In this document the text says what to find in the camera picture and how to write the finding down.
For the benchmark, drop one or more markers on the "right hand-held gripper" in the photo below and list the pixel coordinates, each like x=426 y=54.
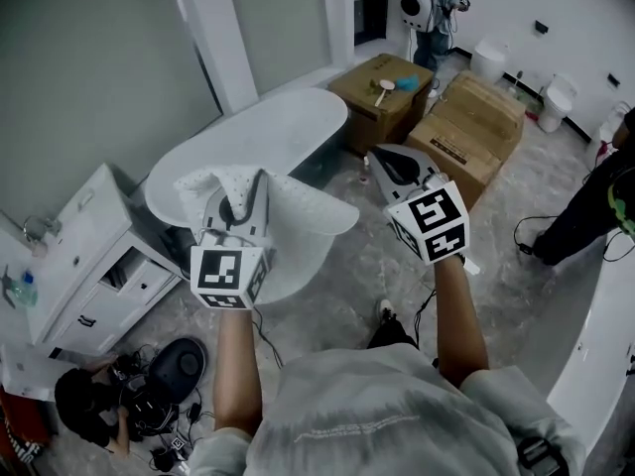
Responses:
x=436 y=211

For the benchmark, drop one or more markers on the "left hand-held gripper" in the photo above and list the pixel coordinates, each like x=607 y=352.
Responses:
x=218 y=271

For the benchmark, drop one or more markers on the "white oval bath mat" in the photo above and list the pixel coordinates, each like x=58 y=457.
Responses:
x=307 y=216

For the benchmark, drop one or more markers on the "person's right forearm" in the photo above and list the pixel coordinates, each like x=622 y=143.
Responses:
x=459 y=325

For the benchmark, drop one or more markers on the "person's left forearm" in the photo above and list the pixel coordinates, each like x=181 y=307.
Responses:
x=238 y=365

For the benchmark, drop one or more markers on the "white oval bathtub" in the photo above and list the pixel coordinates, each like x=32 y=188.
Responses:
x=273 y=127

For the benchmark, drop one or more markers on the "small white pump bottle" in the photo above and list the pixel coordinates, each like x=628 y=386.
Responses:
x=367 y=160

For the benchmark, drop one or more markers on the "light brown cardboard box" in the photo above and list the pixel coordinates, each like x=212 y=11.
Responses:
x=471 y=117

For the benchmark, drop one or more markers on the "blue duster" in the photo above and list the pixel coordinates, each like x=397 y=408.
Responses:
x=407 y=83

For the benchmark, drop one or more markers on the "pink round brush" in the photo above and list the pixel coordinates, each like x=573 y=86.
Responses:
x=387 y=84

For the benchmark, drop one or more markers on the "dark brown cardboard box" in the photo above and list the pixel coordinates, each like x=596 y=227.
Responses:
x=347 y=84

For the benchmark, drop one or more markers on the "person's right shoe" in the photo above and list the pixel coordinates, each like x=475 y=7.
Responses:
x=386 y=309

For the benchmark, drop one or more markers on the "white toilet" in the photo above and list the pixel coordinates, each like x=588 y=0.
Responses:
x=488 y=62
x=555 y=102

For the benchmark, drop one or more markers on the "white vanity cabinet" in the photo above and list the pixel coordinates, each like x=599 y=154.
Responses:
x=89 y=226

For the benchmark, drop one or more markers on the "toilet brush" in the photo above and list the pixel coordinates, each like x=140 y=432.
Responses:
x=519 y=80

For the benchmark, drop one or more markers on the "person's black trousers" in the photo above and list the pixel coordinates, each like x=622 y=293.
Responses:
x=392 y=332

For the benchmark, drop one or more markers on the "white round backpack shell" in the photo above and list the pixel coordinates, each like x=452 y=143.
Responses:
x=414 y=5

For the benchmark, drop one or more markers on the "chrome faucet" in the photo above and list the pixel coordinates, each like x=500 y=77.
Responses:
x=47 y=226

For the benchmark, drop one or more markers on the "black power adapter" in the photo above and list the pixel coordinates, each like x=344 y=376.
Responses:
x=193 y=411

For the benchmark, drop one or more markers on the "black harness backpack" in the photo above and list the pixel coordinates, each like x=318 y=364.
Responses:
x=144 y=409

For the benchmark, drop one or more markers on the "green patterned backpack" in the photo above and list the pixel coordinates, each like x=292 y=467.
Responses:
x=622 y=206

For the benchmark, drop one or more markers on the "blue-capped clear bottle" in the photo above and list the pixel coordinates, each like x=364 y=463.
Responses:
x=25 y=293

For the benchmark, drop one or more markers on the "spare hand-held gripper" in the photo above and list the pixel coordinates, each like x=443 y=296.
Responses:
x=177 y=443

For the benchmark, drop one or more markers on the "person's grey shirt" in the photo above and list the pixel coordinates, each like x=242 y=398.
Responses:
x=372 y=414

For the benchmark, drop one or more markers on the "white flat box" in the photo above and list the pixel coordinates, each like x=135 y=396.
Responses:
x=25 y=370

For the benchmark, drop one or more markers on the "red bag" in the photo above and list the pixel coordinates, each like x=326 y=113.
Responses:
x=20 y=424

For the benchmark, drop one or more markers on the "black wall socket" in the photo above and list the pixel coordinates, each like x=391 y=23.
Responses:
x=541 y=27
x=613 y=80

